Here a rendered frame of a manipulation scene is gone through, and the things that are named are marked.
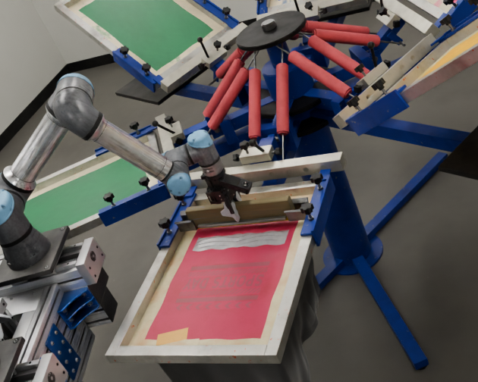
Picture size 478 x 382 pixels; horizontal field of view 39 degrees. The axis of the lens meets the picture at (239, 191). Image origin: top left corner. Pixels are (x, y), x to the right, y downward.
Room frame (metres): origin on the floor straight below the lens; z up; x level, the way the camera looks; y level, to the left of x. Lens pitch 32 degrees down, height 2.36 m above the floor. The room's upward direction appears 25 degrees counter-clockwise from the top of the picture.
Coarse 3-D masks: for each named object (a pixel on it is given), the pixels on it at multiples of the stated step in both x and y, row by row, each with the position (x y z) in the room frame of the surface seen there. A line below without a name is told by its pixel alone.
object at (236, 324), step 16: (256, 224) 1.98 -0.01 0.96; (272, 224) 1.94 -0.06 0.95; (288, 224) 1.90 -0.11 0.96; (288, 240) 1.82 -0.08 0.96; (240, 256) 1.85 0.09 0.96; (256, 256) 1.81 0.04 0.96; (272, 256) 1.78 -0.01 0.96; (272, 272) 1.70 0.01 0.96; (272, 288) 1.63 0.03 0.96; (256, 304) 1.60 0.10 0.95; (208, 320) 1.62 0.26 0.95; (224, 320) 1.59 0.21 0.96; (240, 320) 1.56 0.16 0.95; (256, 320) 1.53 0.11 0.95; (208, 336) 1.56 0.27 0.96; (224, 336) 1.53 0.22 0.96; (240, 336) 1.50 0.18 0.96; (256, 336) 1.47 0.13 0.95
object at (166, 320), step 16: (192, 240) 2.06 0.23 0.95; (192, 256) 1.97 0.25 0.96; (208, 256) 1.93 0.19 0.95; (224, 256) 1.89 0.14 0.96; (176, 272) 1.92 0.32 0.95; (176, 288) 1.84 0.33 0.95; (160, 320) 1.72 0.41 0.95; (176, 320) 1.69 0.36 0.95; (192, 320) 1.66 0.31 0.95; (192, 336) 1.59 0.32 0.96
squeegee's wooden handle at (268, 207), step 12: (216, 204) 2.05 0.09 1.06; (240, 204) 1.99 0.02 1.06; (252, 204) 1.96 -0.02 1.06; (264, 204) 1.93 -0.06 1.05; (276, 204) 1.91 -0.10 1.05; (288, 204) 1.89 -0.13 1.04; (192, 216) 2.09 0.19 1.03; (204, 216) 2.06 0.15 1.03; (216, 216) 2.04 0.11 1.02; (240, 216) 1.99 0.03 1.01; (252, 216) 1.97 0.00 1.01; (264, 216) 1.95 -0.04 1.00
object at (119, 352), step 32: (256, 192) 2.12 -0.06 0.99; (288, 192) 2.05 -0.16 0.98; (160, 256) 2.00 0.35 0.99; (288, 288) 1.56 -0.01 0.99; (128, 320) 1.75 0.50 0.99; (288, 320) 1.45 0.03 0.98; (128, 352) 1.60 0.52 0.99; (160, 352) 1.54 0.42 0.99; (192, 352) 1.48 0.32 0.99; (224, 352) 1.43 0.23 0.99; (256, 352) 1.37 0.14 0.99
